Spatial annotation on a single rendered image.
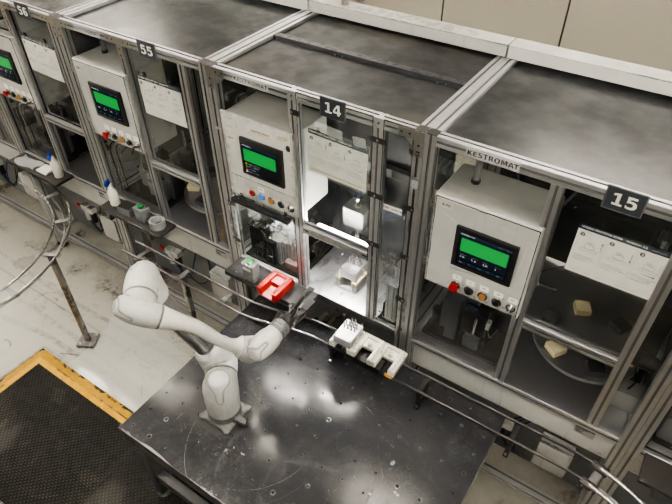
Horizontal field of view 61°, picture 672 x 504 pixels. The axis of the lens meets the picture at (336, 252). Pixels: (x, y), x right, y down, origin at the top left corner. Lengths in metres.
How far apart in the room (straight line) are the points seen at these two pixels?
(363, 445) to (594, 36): 4.12
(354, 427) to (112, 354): 1.99
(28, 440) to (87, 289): 1.26
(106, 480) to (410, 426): 1.77
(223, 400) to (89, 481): 1.23
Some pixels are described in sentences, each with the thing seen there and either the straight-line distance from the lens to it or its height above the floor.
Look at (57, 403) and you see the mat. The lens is 4.10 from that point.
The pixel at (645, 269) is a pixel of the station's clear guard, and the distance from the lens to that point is 2.18.
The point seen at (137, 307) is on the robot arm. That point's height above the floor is 1.45.
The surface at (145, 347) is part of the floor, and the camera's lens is 4.19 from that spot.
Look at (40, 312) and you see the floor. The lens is 4.72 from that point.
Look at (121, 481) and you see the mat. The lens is 3.65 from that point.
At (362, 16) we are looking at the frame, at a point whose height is 2.07.
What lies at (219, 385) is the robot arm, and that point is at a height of 0.95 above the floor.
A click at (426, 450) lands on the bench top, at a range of 2.80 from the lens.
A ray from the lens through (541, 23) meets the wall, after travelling 5.78.
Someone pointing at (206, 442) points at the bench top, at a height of 0.68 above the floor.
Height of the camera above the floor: 3.09
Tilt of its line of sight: 42 degrees down
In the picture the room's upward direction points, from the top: straight up
